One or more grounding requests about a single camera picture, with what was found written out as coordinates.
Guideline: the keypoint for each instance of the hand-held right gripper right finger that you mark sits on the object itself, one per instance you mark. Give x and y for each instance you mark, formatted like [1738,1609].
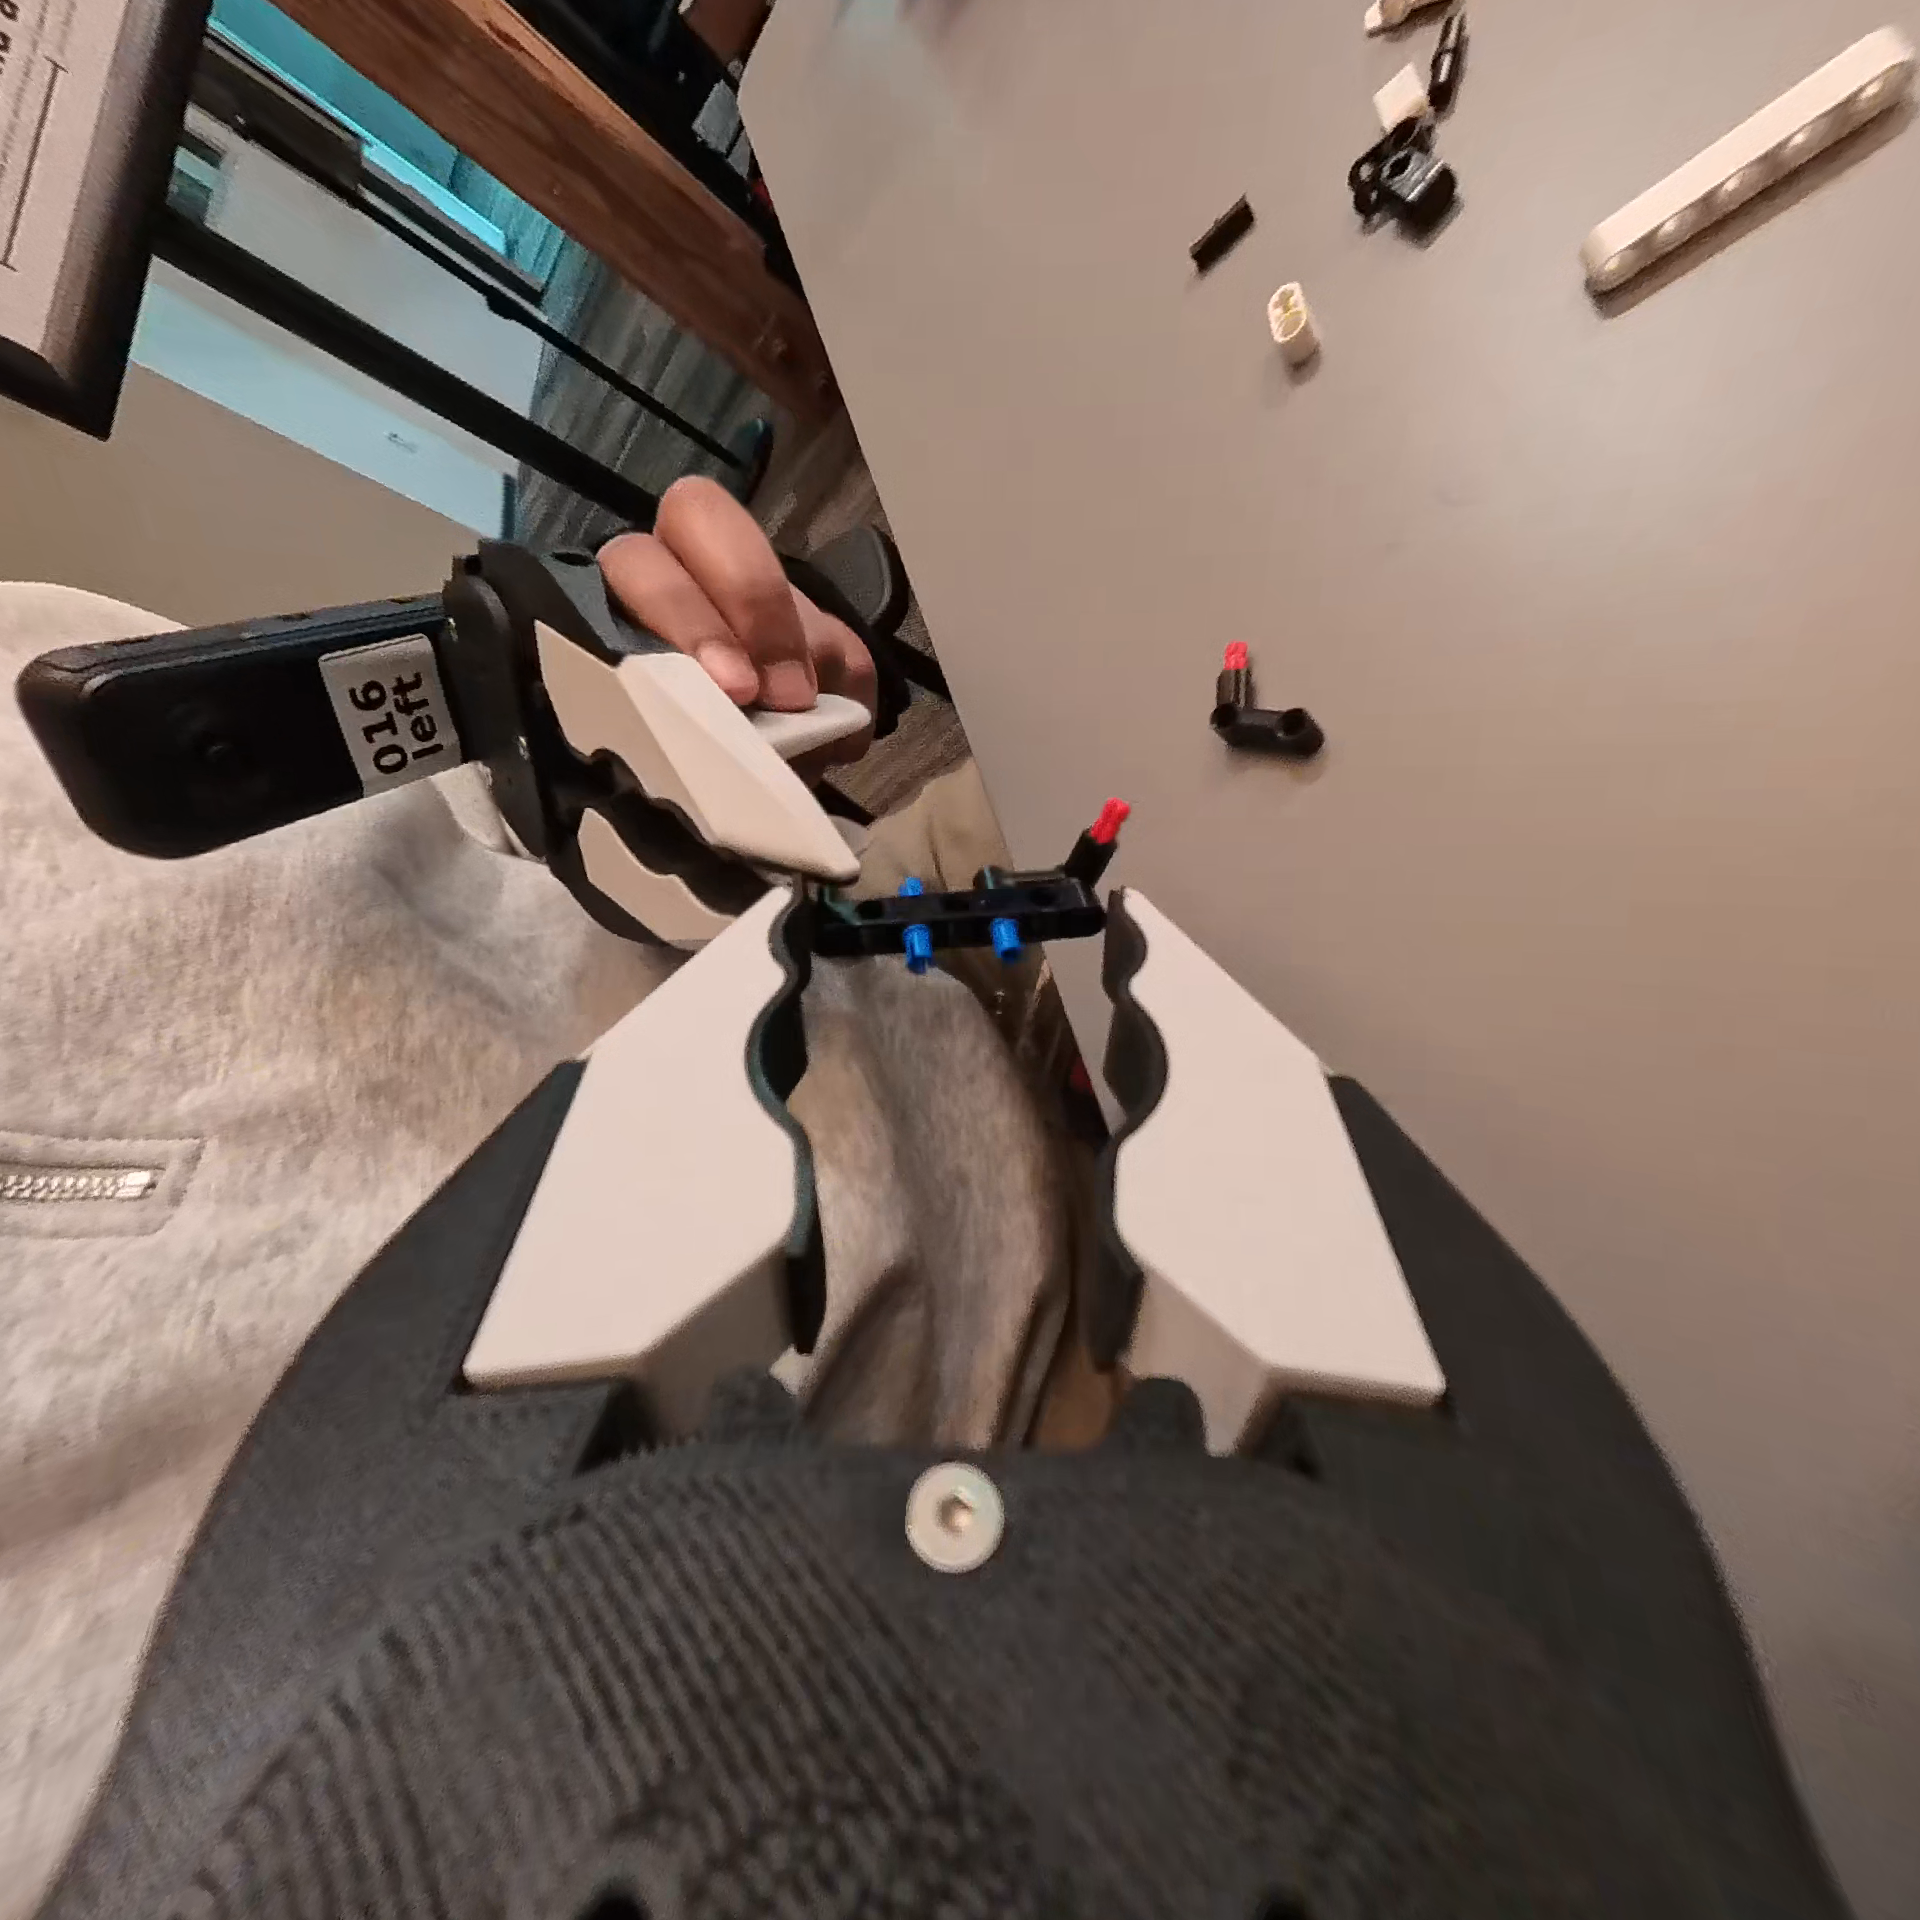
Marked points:
[1263,1199]

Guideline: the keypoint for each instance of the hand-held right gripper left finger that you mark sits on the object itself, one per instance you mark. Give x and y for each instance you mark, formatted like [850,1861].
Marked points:
[662,1199]

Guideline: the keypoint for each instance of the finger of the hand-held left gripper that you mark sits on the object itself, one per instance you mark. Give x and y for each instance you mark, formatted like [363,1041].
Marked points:
[662,891]
[706,750]

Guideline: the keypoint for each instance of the black lego beam blue pins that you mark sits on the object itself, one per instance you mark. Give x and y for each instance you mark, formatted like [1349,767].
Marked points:
[962,907]

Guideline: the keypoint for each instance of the black lego connector red axle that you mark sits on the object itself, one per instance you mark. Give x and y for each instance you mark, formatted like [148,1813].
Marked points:
[1268,730]

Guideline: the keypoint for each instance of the cream lego connector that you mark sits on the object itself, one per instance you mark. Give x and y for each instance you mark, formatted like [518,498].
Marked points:
[1293,320]

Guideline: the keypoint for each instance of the small black lego piece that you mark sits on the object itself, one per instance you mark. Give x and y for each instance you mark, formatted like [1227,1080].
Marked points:
[1224,233]

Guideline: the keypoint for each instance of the black lego connector with holes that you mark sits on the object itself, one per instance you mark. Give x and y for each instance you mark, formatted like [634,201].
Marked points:
[1388,164]

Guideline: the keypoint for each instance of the black round lego connector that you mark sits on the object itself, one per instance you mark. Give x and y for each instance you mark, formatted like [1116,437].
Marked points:
[1429,194]

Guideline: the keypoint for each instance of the cream lego piece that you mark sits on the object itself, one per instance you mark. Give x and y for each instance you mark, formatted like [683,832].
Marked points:
[1388,12]

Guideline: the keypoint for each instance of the thin black lego piece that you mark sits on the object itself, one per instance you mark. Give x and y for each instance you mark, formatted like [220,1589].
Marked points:
[1447,61]

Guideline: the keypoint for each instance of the white lego beam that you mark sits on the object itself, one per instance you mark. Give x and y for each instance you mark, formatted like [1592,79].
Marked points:
[1754,159]

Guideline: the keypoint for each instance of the person's left hand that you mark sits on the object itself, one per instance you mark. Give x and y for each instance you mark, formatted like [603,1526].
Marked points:
[720,584]

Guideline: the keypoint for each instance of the person's tan trousers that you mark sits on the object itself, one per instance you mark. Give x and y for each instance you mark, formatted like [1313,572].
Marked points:
[938,832]

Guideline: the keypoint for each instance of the person's grey hoodie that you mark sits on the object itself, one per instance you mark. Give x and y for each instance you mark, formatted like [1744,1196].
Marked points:
[227,1049]

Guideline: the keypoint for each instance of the framed marker sign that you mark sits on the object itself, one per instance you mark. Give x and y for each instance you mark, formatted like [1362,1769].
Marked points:
[78,179]

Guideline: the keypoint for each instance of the wooden post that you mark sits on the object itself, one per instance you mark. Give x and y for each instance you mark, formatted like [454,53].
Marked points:
[571,164]

